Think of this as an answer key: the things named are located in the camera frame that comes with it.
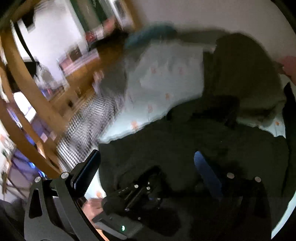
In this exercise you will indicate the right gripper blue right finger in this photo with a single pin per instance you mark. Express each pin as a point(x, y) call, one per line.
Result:
point(235, 208)

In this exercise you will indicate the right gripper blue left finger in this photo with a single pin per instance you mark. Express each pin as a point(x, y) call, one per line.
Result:
point(53, 211)

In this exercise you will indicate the black zip jacket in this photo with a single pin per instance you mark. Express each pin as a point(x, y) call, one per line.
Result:
point(207, 125)

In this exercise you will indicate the person's left hand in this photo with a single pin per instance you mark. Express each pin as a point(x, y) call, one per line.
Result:
point(92, 208)

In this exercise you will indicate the person's right hand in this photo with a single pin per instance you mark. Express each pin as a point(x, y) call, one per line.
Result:
point(287, 66)

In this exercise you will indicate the black white checkered sheet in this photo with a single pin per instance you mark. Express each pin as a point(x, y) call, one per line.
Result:
point(85, 127)

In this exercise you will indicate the grey blanket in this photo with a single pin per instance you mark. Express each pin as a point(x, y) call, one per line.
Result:
point(111, 81)

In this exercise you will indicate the light blue daisy duvet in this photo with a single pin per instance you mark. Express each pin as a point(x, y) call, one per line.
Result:
point(166, 76)

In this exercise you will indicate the wooden desk with clutter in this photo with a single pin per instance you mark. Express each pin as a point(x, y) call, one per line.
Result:
point(102, 54)

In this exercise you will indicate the olive green hooded garment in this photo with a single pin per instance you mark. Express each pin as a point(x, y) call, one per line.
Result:
point(240, 68)

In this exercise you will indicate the teal pillow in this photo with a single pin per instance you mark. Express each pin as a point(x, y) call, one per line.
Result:
point(149, 33)

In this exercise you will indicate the wooden bunk bed frame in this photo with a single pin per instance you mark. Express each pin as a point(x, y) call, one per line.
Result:
point(38, 40)

